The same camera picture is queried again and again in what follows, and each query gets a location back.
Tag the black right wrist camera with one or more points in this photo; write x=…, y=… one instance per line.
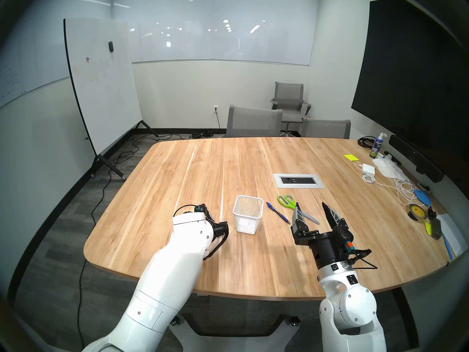
x=346, y=241

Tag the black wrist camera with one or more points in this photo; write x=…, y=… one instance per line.
x=346, y=241
x=204, y=208

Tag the white mesh pen holder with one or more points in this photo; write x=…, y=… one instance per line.
x=247, y=226

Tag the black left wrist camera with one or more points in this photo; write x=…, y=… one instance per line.
x=204, y=208

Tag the flat blue plastic object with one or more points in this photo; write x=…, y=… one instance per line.
x=423, y=197

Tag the thin blue stick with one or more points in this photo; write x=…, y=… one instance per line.
x=449, y=248

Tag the large black wall television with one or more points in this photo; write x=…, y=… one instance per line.
x=410, y=76

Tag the crumpled white tissue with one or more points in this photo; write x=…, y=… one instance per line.
x=388, y=167

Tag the silver table power outlet panel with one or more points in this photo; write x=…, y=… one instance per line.
x=298, y=180

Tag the yellow sticky note pad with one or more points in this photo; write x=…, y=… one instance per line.
x=351, y=157

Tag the black and yellow tape roll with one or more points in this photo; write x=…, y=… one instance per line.
x=411, y=212

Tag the wide wall glass whiteboard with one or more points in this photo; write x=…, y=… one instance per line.
x=220, y=39

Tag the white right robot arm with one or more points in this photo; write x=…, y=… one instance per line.
x=355, y=307

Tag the white power adapter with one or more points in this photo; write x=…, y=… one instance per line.
x=368, y=168

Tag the small black bottle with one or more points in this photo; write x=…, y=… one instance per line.
x=431, y=212

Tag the black video sound bar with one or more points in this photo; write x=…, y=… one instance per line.
x=414, y=156

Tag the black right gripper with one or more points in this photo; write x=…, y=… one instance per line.
x=326, y=250

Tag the gray robot base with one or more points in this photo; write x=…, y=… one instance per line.
x=234, y=344

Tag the rolling whiteboard on black stand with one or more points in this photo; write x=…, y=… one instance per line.
x=102, y=83

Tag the gray swivel chair with armrests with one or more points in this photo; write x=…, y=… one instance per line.
x=289, y=94

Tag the blue ballpoint pen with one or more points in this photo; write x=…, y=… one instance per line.
x=276, y=212

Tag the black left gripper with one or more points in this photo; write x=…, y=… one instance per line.
x=221, y=229

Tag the yellow and black block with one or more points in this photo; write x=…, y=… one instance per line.
x=435, y=229

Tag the wall whiteboard with handwriting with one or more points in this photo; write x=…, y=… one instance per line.
x=33, y=65

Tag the black table leg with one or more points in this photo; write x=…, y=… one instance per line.
x=406, y=318

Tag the gray mesh office chair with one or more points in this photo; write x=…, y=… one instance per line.
x=326, y=129
x=253, y=122

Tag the whiteboard cleaner spray bottle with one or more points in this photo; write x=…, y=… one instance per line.
x=376, y=147

